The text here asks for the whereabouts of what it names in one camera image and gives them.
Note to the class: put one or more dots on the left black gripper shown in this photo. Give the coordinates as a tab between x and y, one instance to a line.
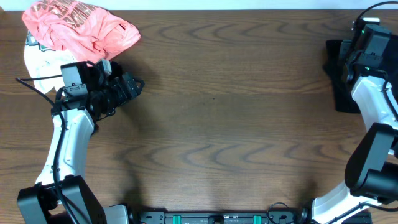
120	97

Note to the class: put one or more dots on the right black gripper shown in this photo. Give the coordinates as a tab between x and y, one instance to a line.
345	47

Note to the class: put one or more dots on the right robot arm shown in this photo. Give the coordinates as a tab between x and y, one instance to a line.
363	72

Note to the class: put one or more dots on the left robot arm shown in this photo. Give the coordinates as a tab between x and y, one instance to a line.
60	193

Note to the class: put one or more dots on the black fabric storage container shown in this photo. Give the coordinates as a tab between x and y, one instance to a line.
343	99

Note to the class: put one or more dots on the coral pink printed shirt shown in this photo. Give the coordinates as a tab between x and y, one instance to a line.
89	32

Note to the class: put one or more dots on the white printed shirt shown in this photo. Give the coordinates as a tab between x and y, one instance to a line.
45	62

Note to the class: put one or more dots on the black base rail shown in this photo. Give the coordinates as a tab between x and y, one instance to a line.
236	218

